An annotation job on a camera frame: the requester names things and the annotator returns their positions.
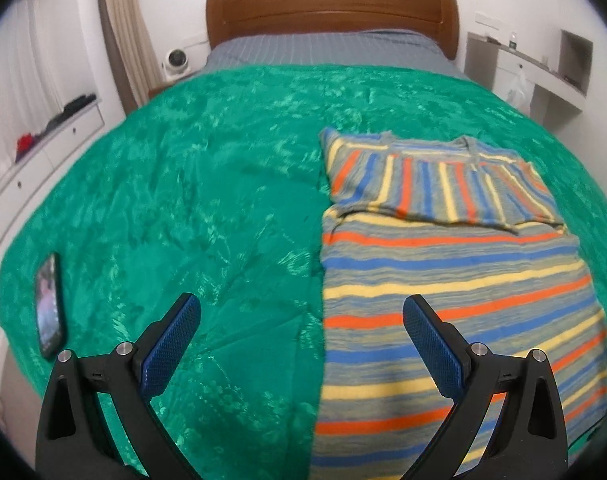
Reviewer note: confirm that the red cloth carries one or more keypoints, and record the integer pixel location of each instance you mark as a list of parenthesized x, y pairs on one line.
[(26, 141)]

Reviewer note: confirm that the black clothing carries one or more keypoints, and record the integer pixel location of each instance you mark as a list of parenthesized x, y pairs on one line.
[(76, 102)]

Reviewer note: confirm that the white sheer curtain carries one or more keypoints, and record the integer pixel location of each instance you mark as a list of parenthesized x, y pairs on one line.
[(33, 60)]

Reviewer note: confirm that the black smartphone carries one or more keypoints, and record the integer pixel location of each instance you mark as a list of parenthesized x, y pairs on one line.
[(48, 305)]

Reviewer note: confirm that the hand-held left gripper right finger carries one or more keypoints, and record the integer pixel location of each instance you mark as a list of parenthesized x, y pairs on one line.
[(433, 347)]

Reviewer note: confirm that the green patterned blanket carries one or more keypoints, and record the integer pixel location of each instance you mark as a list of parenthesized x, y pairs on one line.
[(183, 185)]

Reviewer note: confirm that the white built-in desk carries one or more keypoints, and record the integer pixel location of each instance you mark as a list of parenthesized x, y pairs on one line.
[(548, 95)]

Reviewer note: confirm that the wooden nightstand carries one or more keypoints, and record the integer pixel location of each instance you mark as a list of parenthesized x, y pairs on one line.
[(158, 90)]

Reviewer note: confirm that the white drawer cabinet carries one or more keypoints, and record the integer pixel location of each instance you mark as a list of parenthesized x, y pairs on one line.
[(68, 130)]

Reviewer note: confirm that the white plastic bag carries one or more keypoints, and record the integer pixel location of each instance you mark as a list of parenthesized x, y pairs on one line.
[(519, 91)]

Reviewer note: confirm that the white wall outlet strip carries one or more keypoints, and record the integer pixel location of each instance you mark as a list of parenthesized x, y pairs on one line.
[(488, 19)]

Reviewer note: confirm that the striped knit sweater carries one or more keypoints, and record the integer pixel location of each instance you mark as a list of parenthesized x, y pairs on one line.
[(433, 260)]

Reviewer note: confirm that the wooden headboard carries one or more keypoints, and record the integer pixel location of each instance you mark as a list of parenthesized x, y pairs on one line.
[(333, 5)]

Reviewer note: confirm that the grey bed sheet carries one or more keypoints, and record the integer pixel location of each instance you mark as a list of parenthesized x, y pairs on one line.
[(333, 50)]

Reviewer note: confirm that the beige curtain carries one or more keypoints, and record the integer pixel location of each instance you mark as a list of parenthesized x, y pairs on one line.
[(126, 25)]

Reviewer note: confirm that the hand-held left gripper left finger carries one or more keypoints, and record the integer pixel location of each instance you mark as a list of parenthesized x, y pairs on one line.
[(171, 345)]

